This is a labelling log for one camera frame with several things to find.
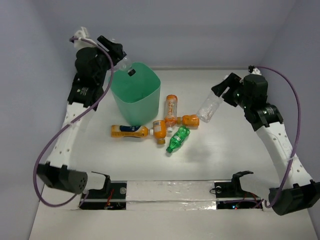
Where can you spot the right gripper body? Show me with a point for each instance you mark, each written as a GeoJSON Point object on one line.
{"type": "Point", "coordinates": [237, 90]}

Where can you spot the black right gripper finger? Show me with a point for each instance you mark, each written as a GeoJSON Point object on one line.
{"type": "Point", "coordinates": [228, 98]}
{"type": "Point", "coordinates": [231, 81]}

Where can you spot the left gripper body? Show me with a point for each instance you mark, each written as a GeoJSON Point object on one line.
{"type": "Point", "coordinates": [113, 49]}

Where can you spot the clear bottle black label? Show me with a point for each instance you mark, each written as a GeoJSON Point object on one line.
{"type": "Point", "coordinates": [126, 66]}

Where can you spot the clear crushed plastic bottle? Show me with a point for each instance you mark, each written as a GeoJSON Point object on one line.
{"type": "Point", "coordinates": [209, 107]}

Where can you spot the green plastic bottle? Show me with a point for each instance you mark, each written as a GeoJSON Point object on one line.
{"type": "Point", "coordinates": [178, 139]}

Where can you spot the orange bottle blue label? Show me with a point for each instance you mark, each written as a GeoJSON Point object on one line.
{"type": "Point", "coordinates": [121, 131]}

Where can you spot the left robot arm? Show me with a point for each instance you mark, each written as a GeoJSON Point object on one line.
{"type": "Point", "coordinates": [93, 60]}

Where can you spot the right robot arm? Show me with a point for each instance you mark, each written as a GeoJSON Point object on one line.
{"type": "Point", "coordinates": [296, 189]}

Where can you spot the green plastic bin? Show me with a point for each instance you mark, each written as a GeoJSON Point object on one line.
{"type": "Point", "coordinates": [137, 96]}

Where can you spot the small orange bottle lying right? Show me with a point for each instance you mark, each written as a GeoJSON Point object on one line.
{"type": "Point", "coordinates": [188, 120]}

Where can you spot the tall orange bottle white cap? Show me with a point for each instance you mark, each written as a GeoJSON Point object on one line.
{"type": "Point", "coordinates": [170, 116]}

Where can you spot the small orange bottle barcode label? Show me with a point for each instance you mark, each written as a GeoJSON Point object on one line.
{"type": "Point", "coordinates": [159, 131]}

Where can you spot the silver tape strip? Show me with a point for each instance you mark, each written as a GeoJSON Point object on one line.
{"type": "Point", "coordinates": [179, 195]}

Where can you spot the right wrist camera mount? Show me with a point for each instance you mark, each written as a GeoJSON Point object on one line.
{"type": "Point", "coordinates": [254, 70]}

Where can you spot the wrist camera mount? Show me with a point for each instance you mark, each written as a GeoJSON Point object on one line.
{"type": "Point", "coordinates": [254, 70]}
{"type": "Point", "coordinates": [81, 39]}

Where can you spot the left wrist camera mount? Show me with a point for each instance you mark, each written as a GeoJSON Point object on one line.
{"type": "Point", "coordinates": [81, 39]}

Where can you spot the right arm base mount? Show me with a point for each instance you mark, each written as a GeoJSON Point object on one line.
{"type": "Point", "coordinates": [230, 195]}

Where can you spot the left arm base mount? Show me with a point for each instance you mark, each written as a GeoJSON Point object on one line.
{"type": "Point", "coordinates": [114, 199]}

